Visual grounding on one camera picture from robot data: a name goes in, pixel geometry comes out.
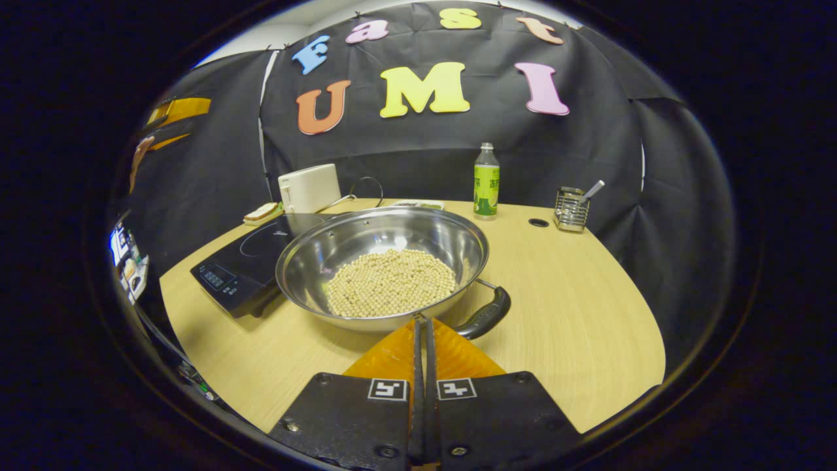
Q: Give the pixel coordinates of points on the metal mesh utensil holder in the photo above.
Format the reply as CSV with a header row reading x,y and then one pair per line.
x,y
570,212

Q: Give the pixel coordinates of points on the small pale plate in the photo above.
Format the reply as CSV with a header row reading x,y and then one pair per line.
x,y
271,219

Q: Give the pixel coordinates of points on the white divided dish of grains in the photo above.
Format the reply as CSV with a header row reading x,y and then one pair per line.
x,y
418,204

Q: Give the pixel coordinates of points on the black induction cooktop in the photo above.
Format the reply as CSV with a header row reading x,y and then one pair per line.
x,y
242,261

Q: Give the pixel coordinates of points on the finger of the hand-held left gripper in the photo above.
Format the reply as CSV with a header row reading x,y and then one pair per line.
x,y
171,141
183,108

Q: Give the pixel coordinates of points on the stainless steel pot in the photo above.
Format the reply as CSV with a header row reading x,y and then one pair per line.
x,y
366,235

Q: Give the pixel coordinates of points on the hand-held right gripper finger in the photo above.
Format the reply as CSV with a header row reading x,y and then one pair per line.
x,y
416,366
431,392

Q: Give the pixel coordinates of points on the clear bottle with green label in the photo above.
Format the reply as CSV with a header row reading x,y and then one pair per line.
x,y
486,190

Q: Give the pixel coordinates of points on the white toaster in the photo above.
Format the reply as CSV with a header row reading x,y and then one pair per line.
x,y
310,190

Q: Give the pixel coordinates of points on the pile of soybeans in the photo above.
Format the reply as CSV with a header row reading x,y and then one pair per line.
x,y
392,281

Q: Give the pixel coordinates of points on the metal spoon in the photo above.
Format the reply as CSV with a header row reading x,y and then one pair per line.
x,y
594,190

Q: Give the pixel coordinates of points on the colourful blurred clutter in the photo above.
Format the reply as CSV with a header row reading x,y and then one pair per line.
x,y
127,261

